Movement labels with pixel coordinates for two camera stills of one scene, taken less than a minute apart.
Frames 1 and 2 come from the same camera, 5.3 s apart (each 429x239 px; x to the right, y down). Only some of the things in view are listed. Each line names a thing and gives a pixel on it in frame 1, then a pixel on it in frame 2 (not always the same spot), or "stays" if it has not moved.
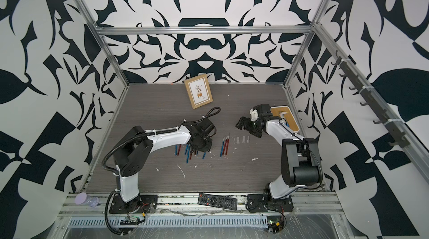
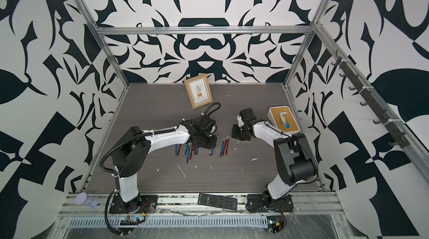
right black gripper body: x=252 y=127 → x=238 y=132
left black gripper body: x=205 y=145 stays
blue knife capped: x=222 y=146 stays
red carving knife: x=228 y=141 stays
